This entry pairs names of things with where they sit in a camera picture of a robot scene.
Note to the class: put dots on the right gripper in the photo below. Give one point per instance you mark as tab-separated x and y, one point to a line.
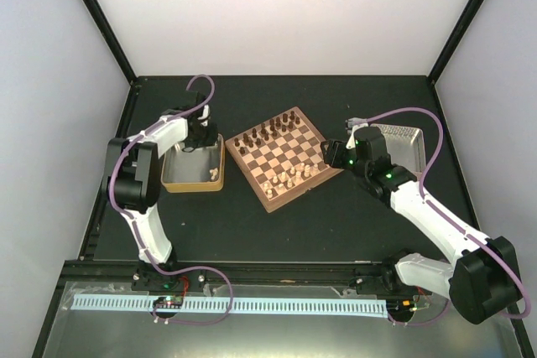
333	156

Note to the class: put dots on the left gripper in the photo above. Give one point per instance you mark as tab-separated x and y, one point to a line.
211	139

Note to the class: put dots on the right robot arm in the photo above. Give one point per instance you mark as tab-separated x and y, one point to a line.
400	190

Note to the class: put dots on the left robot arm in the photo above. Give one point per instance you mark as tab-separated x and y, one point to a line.
131	178

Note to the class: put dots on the wooden chess board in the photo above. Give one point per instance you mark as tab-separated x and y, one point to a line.
297	149

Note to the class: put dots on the dark chess pieces group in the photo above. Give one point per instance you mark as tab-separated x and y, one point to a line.
267	131

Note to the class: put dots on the small circuit board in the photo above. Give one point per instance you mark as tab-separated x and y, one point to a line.
168	302

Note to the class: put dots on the gold metal tin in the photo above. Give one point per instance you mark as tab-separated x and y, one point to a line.
189	172

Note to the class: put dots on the black aluminium rail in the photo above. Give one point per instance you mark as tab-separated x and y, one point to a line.
379	278

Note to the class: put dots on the light blue cable duct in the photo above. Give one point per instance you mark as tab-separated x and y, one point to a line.
221	305

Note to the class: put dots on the left frame post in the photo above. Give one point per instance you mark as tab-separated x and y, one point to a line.
100	19

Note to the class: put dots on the frame post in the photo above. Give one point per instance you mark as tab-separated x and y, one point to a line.
463	23
100	19

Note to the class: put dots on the right frame post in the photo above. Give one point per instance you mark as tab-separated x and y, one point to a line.
463	23

